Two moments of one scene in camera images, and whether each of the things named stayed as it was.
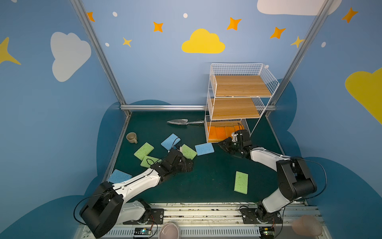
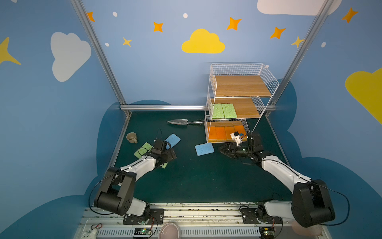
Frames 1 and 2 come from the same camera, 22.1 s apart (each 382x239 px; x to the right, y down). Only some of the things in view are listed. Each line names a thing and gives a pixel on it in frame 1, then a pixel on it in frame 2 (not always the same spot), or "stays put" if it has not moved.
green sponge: (241, 182) → (218, 112)
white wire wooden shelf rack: (238, 95) stays put
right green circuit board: (267, 232) stays put
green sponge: (188, 152) → (229, 111)
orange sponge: (213, 135) stays put
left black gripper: (183, 164) → (151, 152)
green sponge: (144, 151) stays put
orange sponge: (238, 127) stays put
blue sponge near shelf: (204, 149) stays put
